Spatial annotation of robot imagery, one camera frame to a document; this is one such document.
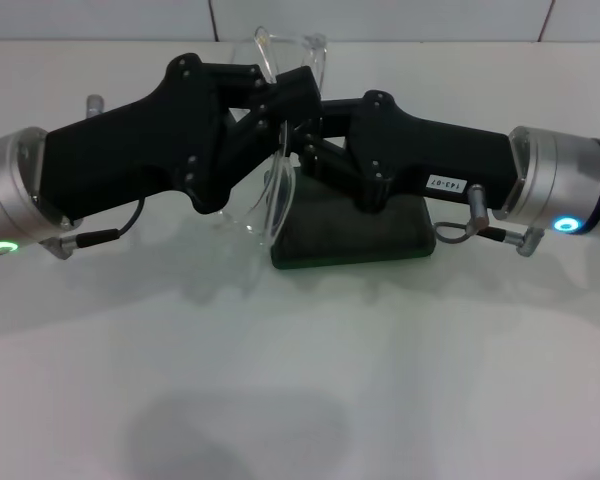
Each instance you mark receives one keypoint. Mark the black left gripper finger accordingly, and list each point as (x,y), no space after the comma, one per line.
(305,109)
(295,85)

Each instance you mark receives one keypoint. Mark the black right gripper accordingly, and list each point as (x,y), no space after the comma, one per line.
(430,155)

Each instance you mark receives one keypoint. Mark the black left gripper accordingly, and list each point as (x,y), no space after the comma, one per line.
(140,145)

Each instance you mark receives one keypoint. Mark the clear white glasses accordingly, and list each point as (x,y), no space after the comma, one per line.
(280,192)

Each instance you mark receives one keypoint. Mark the green glasses case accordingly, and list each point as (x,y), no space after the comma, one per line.
(330,240)

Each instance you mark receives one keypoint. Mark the left gripper silver plug post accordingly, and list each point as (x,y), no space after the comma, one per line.
(95,104)

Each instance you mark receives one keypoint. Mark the gripper silver plug post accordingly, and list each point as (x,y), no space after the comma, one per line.
(95,104)
(477,207)

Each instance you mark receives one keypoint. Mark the right gripper silver plug post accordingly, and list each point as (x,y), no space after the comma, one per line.
(477,207)

